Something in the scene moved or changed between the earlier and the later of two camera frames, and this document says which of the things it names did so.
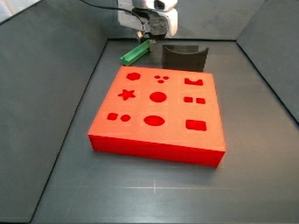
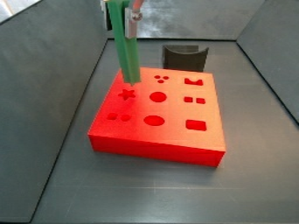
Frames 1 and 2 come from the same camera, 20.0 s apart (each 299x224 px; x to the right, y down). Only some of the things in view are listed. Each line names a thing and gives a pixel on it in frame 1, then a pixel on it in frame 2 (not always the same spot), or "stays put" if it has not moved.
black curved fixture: [184, 58] stays put
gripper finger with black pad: [139, 33] → [107, 16]
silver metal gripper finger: [153, 41] → [133, 17]
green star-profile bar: [133, 55] → [126, 45]
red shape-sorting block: [162, 114] stays put
